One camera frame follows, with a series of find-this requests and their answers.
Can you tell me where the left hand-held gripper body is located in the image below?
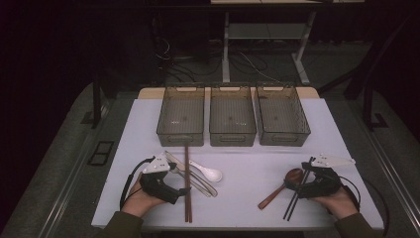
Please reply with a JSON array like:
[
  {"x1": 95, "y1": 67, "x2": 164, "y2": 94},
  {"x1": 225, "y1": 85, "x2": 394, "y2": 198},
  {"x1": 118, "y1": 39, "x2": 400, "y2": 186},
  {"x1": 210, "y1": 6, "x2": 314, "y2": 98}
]
[{"x1": 139, "y1": 152, "x2": 181, "y2": 204}]

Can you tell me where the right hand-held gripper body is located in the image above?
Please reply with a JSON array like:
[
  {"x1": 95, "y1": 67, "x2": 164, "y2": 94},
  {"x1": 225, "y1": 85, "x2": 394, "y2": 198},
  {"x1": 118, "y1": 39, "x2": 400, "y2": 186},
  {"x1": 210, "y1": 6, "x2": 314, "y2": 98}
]
[{"x1": 301, "y1": 153, "x2": 357, "y2": 199}]

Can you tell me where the metal fork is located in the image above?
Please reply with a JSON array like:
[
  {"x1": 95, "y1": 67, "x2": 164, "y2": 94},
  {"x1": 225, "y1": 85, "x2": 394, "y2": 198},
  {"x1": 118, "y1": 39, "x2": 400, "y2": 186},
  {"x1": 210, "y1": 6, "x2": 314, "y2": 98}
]
[{"x1": 169, "y1": 165, "x2": 213, "y2": 198}]

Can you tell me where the black chopstick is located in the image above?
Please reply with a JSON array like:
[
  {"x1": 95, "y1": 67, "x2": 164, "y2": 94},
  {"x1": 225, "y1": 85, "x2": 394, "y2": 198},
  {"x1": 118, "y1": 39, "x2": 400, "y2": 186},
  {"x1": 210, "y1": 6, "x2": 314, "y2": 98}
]
[
  {"x1": 282, "y1": 157, "x2": 314, "y2": 220},
  {"x1": 286, "y1": 160, "x2": 317, "y2": 222}
]

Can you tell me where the metal table knife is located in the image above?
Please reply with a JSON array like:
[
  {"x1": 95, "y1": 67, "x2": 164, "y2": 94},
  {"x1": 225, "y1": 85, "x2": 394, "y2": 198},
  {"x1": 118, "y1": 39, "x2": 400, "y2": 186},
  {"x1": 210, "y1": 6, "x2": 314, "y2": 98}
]
[{"x1": 163, "y1": 150, "x2": 219, "y2": 197}]

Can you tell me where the brown wooden chopstick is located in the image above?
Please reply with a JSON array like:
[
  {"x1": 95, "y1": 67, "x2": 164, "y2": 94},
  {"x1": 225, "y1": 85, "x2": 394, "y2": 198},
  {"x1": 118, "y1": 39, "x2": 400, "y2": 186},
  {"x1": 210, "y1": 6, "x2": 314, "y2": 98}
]
[
  {"x1": 183, "y1": 144, "x2": 190, "y2": 223},
  {"x1": 186, "y1": 144, "x2": 193, "y2": 224}
]

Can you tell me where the brown wooden spoon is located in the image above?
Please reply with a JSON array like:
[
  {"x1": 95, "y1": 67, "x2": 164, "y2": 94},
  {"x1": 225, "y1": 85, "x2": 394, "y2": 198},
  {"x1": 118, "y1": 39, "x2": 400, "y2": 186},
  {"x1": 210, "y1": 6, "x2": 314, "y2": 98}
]
[{"x1": 258, "y1": 168, "x2": 305, "y2": 210}]

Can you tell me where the grey mesh basket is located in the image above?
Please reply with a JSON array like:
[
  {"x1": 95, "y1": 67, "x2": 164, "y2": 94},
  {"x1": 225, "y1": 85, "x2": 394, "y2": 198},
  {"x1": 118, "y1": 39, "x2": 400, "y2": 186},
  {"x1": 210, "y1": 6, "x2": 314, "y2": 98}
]
[
  {"x1": 256, "y1": 83, "x2": 312, "y2": 147},
  {"x1": 208, "y1": 84, "x2": 258, "y2": 148},
  {"x1": 156, "y1": 85, "x2": 206, "y2": 148}
]

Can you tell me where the person's right hand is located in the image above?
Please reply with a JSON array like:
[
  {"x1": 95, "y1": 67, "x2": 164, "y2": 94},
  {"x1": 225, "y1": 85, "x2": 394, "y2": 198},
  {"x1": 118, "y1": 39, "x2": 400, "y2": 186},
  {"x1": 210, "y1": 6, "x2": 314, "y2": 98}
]
[{"x1": 311, "y1": 185, "x2": 360, "y2": 219}]

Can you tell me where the person's left hand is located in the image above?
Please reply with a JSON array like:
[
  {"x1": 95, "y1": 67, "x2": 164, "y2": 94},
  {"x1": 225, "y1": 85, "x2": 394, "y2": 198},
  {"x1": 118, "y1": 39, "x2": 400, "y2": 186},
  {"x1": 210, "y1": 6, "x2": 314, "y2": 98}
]
[{"x1": 121, "y1": 178, "x2": 166, "y2": 218}]

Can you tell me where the white ceramic spoon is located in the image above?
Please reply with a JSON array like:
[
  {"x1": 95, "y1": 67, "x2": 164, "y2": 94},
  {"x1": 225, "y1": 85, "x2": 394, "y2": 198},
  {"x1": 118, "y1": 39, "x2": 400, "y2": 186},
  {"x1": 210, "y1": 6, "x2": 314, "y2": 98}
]
[{"x1": 188, "y1": 160, "x2": 224, "y2": 183}]

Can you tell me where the black metal stand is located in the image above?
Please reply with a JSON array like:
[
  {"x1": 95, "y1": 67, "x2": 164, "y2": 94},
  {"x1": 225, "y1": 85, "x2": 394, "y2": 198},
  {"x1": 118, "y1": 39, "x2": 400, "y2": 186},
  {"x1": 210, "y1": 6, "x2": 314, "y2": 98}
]
[
  {"x1": 80, "y1": 72, "x2": 112, "y2": 130},
  {"x1": 317, "y1": 13, "x2": 420, "y2": 132}
]

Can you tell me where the white desk with metal legs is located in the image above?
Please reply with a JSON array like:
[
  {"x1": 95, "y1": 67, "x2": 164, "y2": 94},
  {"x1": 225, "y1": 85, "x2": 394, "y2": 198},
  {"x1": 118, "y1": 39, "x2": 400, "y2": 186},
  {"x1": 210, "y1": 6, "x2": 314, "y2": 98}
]
[{"x1": 210, "y1": 0, "x2": 366, "y2": 85}]

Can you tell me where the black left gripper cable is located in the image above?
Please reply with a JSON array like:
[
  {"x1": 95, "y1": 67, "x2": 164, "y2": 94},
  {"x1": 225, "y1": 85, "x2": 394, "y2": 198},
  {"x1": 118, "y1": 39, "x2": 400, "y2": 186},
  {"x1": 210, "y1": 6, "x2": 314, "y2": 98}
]
[{"x1": 119, "y1": 157, "x2": 156, "y2": 211}]

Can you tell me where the black floor outlet frame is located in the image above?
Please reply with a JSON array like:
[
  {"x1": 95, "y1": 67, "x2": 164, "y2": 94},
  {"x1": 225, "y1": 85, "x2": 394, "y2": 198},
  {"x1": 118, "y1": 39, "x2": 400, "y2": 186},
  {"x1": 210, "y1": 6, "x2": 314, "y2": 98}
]
[{"x1": 86, "y1": 140, "x2": 115, "y2": 168}]

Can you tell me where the bundle of floor cables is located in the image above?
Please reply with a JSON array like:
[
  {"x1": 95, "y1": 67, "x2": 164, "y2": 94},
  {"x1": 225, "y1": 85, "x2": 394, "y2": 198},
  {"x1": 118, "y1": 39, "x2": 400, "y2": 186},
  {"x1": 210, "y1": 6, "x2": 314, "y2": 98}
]
[{"x1": 155, "y1": 35, "x2": 288, "y2": 85}]

